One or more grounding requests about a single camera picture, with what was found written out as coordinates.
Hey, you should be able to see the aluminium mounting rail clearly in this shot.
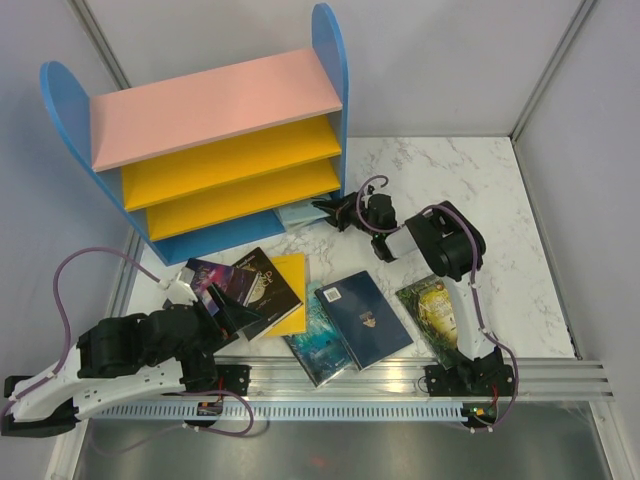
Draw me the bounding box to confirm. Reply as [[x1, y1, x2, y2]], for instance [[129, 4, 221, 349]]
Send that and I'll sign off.
[[216, 356, 614, 402]]

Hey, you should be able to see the teal ocean cover book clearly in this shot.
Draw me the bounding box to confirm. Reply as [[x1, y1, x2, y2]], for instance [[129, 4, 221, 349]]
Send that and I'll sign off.
[[284, 282, 353, 388]]

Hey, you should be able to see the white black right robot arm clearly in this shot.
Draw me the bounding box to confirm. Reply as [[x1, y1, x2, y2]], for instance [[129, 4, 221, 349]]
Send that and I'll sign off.
[[312, 192, 519, 395]]

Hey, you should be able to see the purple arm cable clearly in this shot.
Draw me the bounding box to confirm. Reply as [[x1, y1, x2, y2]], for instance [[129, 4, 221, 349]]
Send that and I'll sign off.
[[0, 246, 171, 416], [358, 174, 524, 432]]

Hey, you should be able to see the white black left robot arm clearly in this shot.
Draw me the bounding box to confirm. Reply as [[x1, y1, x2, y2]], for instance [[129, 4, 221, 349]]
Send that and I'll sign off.
[[1, 286, 262, 438]]

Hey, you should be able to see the purple galaxy cover book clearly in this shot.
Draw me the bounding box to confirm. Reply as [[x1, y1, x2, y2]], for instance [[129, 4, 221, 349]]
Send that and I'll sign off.
[[181, 258, 258, 306]]

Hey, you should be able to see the yellow cover book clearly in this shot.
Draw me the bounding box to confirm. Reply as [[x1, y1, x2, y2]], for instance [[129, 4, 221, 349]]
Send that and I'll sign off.
[[265, 253, 306, 337]]

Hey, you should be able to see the blue pink yellow bookshelf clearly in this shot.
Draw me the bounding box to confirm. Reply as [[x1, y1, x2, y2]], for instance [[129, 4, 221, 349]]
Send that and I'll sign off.
[[39, 3, 349, 265]]

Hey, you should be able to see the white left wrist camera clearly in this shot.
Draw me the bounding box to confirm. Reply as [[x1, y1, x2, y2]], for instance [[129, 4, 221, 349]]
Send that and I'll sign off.
[[158, 270, 198, 309]]

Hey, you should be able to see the white slotted cable duct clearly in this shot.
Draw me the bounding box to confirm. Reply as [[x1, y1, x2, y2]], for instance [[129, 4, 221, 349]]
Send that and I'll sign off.
[[95, 400, 467, 422]]

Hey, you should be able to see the black moon cover book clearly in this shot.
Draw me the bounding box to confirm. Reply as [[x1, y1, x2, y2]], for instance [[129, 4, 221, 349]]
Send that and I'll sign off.
[[233, 247, 285, 342]]

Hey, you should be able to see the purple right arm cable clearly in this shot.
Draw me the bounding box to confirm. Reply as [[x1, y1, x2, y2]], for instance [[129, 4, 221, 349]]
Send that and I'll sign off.
[[358, 174, 524, 432]]

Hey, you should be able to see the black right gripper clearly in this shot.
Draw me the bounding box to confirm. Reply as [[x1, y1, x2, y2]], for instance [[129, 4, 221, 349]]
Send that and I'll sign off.
[[312, 190, 378, 237]]

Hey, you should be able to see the light blue cat book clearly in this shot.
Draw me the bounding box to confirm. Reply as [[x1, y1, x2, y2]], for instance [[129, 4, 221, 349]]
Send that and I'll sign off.
[[275, 199, 328, 231]]

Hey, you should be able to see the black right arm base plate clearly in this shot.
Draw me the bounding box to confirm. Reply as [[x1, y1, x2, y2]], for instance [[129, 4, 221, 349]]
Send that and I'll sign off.
[[425, 348, 515, 397]]

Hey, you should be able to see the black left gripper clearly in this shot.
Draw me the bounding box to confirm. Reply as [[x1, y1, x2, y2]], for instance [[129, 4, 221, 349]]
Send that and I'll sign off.
[[145, 282, 262, 367]]

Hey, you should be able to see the dark navy blue book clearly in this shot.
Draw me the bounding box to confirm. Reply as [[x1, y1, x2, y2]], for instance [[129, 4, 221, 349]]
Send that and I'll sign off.
[[314, 271, 413, 371]]

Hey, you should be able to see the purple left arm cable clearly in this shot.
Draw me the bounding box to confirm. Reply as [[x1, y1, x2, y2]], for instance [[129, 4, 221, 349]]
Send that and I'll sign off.
[[0, 246, 171, 416]]

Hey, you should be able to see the green gold forest book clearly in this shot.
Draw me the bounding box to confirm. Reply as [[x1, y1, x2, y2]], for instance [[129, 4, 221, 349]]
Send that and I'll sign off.
[[396, 275, 463, 369]]

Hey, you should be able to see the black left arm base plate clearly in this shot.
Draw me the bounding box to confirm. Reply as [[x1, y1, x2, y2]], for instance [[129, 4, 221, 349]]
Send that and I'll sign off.
[[195, 364, 251, 396]]

